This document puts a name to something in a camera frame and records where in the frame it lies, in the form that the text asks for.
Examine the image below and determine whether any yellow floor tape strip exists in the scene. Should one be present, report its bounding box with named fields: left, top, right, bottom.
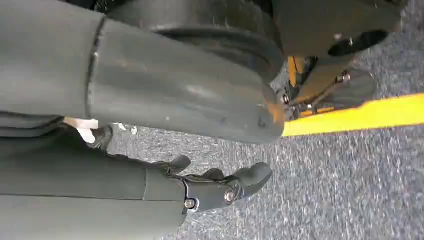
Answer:
left=281, top=93, right=424, bottom=138

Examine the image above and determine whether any black robot foot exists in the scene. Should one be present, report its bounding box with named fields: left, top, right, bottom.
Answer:
left=270, top=0, right=410, bottom=121

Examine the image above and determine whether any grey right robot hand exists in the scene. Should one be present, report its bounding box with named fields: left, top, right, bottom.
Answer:
left=0, top=0, right=286, bottom=240

